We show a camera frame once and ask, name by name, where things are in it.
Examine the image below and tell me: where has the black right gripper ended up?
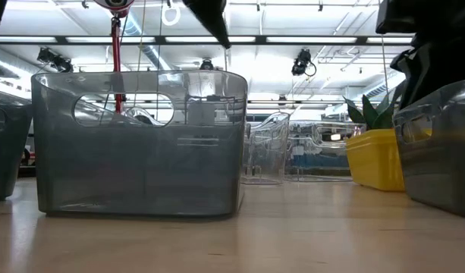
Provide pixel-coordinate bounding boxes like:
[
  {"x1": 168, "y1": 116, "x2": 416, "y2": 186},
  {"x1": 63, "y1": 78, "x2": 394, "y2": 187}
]
[{"x1": 390, "y1": 33, "x2": 465, "y2": 111}]

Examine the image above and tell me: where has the yellow slotted plastic basket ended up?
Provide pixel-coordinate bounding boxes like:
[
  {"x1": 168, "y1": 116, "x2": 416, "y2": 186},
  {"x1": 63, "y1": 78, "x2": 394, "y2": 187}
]
[{"x1": 344, "y1": 130, "x2": 407, "y2": 193}]

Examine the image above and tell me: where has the grey translucent plastic basket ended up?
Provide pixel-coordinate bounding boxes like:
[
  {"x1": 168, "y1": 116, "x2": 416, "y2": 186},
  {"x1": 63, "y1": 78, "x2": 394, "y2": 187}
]
[
  {"x1": 30, "y1": 70, "x2": 249, "y2": 218},
  {"x1": 393, "y1": 77, "x2": 465, "y2": 220},
  {"x1": 0, "y1": 87, "x2": 33, "y2": 204}
]

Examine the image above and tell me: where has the clear plastic basket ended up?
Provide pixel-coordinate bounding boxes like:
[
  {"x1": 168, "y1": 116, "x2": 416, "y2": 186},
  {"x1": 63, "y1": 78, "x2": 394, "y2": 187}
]
[
  {"x1": 284, "y1": 120, "x2": 364, "y2": 183},
  {"x1": 241, "y1": 111, "x2": 291, "y2": 186}
]

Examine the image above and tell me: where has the green spiky plant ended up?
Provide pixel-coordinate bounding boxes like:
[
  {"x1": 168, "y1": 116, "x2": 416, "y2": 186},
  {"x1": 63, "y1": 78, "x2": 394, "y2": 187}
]
[{"x1": 343, "y1": 80, "x2": 407, "y2": 130}]

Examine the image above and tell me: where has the red desk lamp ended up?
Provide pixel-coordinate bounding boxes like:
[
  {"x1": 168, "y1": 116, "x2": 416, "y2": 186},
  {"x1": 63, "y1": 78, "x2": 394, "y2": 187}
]
[{"x1": 93, "y1": 0, "x2": 137, "y2": 115}]

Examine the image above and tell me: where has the black ceiling track spotlight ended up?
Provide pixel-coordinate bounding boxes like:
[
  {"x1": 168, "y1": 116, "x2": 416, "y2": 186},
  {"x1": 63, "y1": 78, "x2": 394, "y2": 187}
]
[
  {"x1": 53, "y1": 55, "x2": 74, "y2": 74},
  {"x1": 37, "y1": 47, "x2": 58, "y2": 64}
]

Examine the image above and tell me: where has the thin hanging cord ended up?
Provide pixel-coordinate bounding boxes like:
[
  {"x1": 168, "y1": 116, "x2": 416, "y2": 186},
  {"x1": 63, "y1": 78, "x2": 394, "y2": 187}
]
[{"x1": 379, "y1": 36, "x2": 388, "y2": 83}]

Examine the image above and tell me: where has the white hanging ring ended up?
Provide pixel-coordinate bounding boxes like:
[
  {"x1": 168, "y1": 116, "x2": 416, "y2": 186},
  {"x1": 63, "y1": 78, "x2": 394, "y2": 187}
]
[{"x1": 162, "y1": 0, "x2": 181, "y2": 27}]

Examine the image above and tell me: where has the silver ceiling duct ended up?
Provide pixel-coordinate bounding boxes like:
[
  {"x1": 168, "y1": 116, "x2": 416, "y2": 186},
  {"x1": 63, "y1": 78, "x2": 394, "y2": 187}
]
[{"x1": 121, "y1": 14, "x2": 168, "y2": 72}]

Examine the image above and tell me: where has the black ceiling spotlight with cable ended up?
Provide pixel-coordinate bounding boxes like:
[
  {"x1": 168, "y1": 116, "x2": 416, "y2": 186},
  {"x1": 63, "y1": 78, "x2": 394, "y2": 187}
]
[{"x1": 291, "y1": 48, "x2": 317, "y2": 77}]

